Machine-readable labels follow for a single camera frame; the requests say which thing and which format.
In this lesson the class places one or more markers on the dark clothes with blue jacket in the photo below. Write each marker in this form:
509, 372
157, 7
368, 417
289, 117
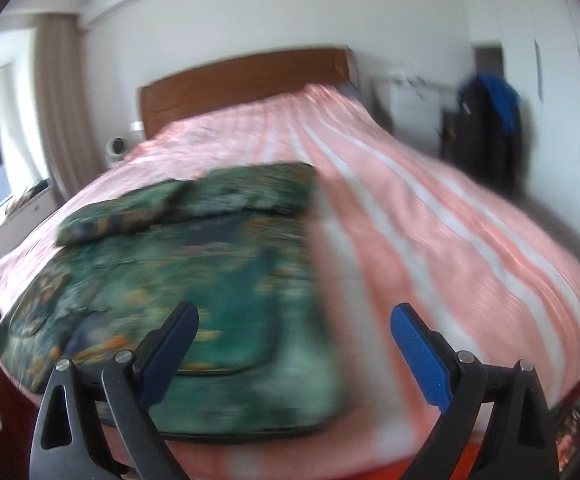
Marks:
483, 137

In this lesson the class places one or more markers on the white wardrobe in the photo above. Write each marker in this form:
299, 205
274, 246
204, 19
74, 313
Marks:
540, 40

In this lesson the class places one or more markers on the white drawer cabinet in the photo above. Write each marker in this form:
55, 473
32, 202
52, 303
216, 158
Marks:
412, 109

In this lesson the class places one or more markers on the beige curtain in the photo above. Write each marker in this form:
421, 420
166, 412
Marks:
70, 147

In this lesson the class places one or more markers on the pink striped bed sheet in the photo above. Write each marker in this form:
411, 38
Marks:
385, 225

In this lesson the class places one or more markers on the window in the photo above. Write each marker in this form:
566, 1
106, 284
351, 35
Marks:
23, 167

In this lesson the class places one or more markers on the green floral garment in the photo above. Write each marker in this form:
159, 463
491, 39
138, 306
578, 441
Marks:
233, 243

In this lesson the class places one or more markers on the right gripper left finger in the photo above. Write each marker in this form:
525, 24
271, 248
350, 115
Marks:
69, 442

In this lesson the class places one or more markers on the brown wooden headboard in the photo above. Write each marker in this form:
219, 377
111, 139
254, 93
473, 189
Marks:
244, 79

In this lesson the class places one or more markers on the white round bedside device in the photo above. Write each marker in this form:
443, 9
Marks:
117, 148

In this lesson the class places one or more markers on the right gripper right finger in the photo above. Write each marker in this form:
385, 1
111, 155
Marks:
519, 441

